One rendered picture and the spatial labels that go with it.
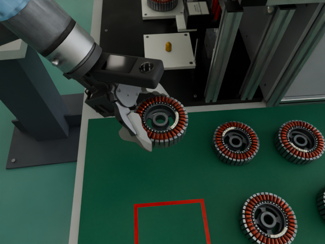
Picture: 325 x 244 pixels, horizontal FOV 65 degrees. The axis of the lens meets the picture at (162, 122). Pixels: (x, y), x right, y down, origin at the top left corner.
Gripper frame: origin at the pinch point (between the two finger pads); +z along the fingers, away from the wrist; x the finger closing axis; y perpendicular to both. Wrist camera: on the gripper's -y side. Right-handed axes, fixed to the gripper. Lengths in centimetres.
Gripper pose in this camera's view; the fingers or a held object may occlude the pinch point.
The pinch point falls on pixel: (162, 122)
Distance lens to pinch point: 53.1
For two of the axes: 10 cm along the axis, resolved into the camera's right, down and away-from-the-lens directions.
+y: -7.5, 1.3, 6.4
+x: -2.7, 8.3, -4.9
